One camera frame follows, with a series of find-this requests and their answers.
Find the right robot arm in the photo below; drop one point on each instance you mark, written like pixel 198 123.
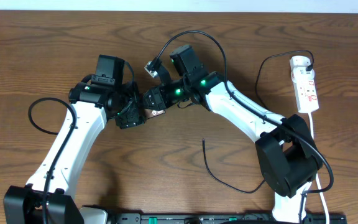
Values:
pixel 288 157

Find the white power strip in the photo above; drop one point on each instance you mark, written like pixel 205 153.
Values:
pixel 305 90

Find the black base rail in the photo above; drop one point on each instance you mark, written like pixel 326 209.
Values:
pixel 216 218

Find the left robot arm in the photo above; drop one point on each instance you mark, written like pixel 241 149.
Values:
pixel 48 195

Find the white USB charger adapter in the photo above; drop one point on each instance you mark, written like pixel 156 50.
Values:
pixel 301 61

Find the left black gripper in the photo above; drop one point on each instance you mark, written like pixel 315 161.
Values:
pixel 129 116

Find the Galaxy smartphone bronze screen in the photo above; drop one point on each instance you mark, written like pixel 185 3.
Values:
pixel 153 113

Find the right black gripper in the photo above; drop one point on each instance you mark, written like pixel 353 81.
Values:
pixel 160 101

